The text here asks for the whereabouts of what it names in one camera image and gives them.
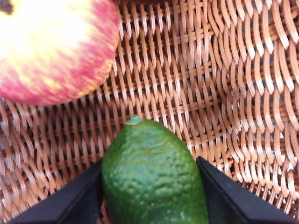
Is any red yellow apple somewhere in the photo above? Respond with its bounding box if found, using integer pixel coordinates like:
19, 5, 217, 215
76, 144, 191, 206
0, 0, 121, 106

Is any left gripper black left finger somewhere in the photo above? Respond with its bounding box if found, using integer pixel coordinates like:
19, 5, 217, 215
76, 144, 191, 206
8, 157, 104, 224

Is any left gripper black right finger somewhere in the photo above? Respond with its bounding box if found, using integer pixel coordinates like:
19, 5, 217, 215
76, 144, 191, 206
196, 155, 299, 224

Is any brown wicker basket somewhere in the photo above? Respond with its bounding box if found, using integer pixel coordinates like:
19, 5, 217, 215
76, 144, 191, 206
0, 0, 299, 224

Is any green avocado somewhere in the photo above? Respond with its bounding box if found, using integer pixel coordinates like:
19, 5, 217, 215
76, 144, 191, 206
101, 115, 210, 224

